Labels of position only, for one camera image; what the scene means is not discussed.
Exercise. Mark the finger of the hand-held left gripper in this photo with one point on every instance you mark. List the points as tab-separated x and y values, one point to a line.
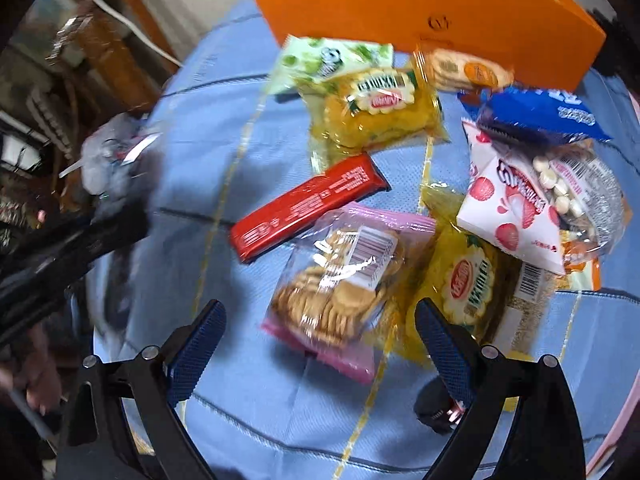
115	235

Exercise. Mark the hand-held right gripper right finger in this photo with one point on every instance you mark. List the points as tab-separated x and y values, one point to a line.
442	355

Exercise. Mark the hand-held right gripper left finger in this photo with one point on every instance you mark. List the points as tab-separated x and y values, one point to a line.
195	355

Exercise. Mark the yellow cake packet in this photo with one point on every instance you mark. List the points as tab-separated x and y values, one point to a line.
380	115
470	280

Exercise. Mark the pink cracker packet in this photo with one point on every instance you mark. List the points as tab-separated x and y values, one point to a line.
330	300

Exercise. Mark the small blue snack packet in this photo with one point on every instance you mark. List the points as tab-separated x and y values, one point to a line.
540	115

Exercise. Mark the green snack packet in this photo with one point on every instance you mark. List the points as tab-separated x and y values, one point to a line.
310	60

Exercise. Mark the orange cardboard box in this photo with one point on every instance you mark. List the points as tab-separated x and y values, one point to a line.
375	10

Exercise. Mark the person's left hand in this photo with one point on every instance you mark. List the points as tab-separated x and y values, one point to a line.
37	375

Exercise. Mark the white plastic bag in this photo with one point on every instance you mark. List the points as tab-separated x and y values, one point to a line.
105	160

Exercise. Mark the blue checked bed sheet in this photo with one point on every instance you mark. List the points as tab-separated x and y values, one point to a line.
280	435

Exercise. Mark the white strawberry print packet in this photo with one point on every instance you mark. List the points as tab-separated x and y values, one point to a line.
505	210

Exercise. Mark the brown wooden chair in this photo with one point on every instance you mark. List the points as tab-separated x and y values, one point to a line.
110	60

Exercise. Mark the red wafer bar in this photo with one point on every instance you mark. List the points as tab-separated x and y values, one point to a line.
300	205

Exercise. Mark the pink sheet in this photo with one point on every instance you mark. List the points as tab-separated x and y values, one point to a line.
612	445

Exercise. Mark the clear packet of white candies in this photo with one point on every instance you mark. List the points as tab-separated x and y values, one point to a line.
590	195

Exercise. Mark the biscuit packet with orange label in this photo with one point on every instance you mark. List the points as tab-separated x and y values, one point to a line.
465	70

